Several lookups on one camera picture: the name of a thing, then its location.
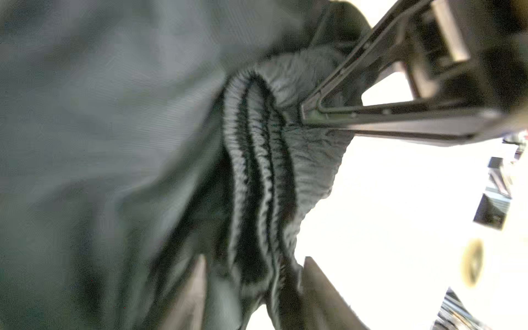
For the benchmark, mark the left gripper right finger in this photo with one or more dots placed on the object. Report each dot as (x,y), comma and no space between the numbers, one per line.
(323,307)

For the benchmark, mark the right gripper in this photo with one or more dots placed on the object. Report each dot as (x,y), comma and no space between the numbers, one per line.
(437,72)

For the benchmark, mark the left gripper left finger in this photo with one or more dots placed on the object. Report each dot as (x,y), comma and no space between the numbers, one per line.
(185,310)

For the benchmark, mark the black shorts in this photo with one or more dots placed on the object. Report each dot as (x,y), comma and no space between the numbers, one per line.
(138,135)

